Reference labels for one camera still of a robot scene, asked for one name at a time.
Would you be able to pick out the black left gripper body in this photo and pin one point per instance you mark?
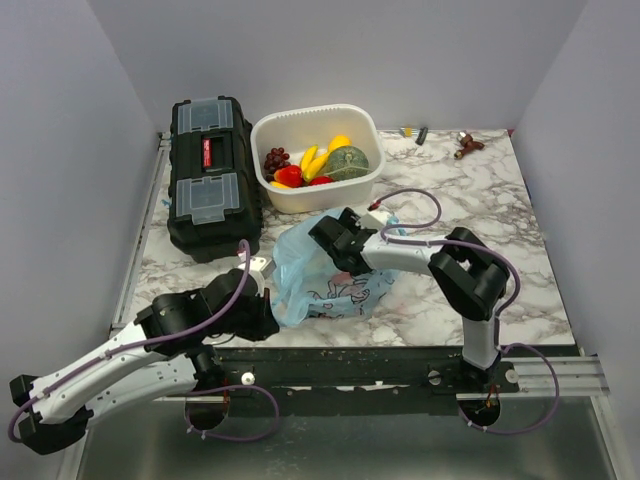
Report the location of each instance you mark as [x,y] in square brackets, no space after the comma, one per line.
[251,324]

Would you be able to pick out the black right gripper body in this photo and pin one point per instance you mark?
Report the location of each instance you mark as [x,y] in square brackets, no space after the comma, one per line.
[351,220]

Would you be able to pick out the blue printed plastic bag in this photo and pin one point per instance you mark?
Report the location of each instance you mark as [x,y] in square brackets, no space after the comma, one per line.
[309,285]

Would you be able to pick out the red orange fake strawberry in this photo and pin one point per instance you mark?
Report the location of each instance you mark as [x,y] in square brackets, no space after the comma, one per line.
[320,180]

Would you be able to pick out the green netted fake melon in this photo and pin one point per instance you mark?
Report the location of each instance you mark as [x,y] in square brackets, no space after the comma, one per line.
[346,163]

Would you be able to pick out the yellow fake banana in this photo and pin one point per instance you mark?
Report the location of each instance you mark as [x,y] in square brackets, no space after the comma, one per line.
[277,184]
[313,167]
[307,158]

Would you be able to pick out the red fake apple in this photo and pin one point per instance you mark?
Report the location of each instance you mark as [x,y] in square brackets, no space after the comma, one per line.
[290,176]

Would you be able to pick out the dark red fake grapes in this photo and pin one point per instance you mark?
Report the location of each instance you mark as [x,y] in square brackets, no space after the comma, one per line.
[276,159]

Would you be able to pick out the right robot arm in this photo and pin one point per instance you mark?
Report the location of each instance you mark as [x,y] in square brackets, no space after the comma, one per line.
[472,277]

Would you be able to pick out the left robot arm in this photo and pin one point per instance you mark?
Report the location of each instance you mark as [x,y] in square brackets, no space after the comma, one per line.
[162,352]

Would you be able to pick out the yellow fake lemon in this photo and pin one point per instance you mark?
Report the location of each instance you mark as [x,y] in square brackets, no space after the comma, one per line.
[337,142]

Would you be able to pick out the white plastic basin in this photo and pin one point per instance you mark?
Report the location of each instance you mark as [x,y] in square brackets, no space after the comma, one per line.
[298,129]

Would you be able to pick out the yellow hex key set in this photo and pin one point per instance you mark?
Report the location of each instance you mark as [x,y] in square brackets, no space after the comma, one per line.
[409,132]

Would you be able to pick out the black screwdriver bit holder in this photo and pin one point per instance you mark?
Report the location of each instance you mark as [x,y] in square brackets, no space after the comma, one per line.
[422,135]

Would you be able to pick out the black toolbox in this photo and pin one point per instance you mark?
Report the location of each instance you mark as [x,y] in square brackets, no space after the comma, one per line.
[214,191]

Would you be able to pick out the brown brass faucet valve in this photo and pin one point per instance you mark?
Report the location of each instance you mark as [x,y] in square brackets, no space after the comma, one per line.
[468,145]

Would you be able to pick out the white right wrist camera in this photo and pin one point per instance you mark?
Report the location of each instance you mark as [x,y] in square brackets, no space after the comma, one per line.
[376,219]

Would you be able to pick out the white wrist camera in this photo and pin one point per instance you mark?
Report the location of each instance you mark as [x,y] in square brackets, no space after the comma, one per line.
[257,267]
[376,219]

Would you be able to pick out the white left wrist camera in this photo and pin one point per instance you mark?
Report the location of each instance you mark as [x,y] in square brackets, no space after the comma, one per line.
[257,267]

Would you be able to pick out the black mounting rail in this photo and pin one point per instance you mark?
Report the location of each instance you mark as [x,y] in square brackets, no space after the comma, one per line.
[347,381]

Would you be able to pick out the aluminium frame rail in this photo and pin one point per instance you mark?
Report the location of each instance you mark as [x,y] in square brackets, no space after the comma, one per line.
[141,375]

